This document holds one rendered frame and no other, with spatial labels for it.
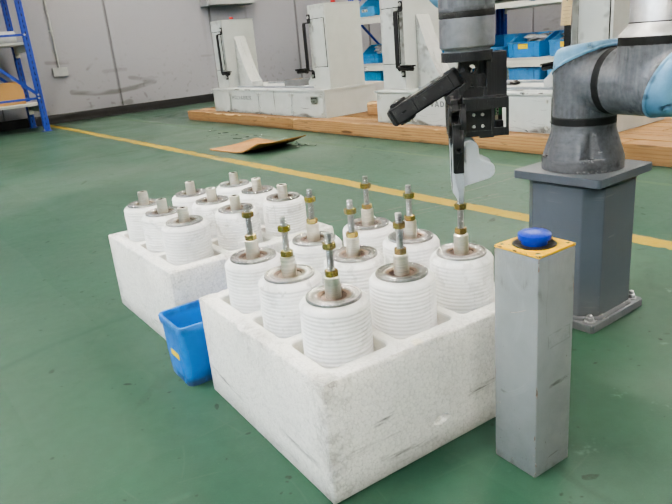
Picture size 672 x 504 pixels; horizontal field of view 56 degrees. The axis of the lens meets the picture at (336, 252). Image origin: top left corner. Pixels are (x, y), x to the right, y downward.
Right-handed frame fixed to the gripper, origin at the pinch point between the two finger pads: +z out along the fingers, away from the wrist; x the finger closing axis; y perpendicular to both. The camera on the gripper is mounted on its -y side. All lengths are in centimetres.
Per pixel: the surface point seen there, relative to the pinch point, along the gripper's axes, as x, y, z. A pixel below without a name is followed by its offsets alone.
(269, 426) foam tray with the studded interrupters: -12.9, -29.6, 30.9
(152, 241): 32, -62, 14
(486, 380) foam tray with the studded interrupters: -8.0, 3.1, 27.1
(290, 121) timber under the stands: 348, -85, 29
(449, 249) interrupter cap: 1.0, -1.1, 9.2
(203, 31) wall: 661, -230, -44
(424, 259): 4.7, -5.0, 11.9
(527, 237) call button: -17.7, 7.1, 1.6
